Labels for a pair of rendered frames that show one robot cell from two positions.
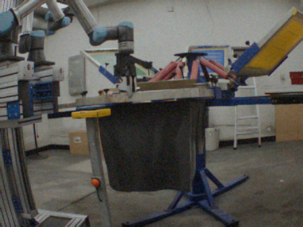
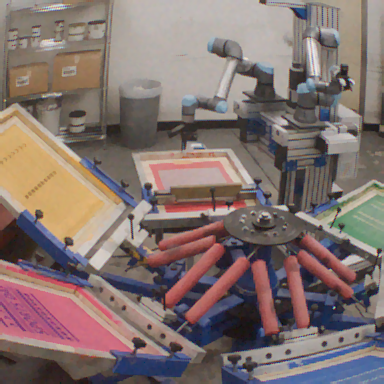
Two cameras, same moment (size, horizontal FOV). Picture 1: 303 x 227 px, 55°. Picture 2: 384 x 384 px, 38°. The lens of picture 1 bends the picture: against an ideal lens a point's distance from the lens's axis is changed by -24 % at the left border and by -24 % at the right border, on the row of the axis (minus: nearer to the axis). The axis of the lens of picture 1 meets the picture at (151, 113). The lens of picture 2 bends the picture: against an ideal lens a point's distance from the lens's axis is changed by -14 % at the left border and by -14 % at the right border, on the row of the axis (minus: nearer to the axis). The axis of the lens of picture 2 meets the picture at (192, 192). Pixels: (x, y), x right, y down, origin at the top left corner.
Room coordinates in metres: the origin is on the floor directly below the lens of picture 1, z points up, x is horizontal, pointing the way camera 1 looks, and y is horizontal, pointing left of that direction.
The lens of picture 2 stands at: (4.56, -1.62, 2.37)
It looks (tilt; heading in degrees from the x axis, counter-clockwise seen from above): 25 degrees down; 149
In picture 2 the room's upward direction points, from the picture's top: 3 degrees clockwise
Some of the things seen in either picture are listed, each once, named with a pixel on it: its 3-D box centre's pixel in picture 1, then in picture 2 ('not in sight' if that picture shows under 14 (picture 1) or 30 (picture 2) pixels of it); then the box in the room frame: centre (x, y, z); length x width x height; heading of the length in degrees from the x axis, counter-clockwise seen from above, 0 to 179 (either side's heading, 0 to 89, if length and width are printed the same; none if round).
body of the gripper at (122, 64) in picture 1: (125, 63); (188, 130); (1.64, 0.10, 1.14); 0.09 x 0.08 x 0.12; 72
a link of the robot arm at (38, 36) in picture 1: (36, 40); (307, 94); (1.98, 0.70, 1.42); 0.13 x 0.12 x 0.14; 59
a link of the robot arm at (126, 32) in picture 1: (124, 32); (188, 104); (1.64, 0.09, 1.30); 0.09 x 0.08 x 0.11; 115
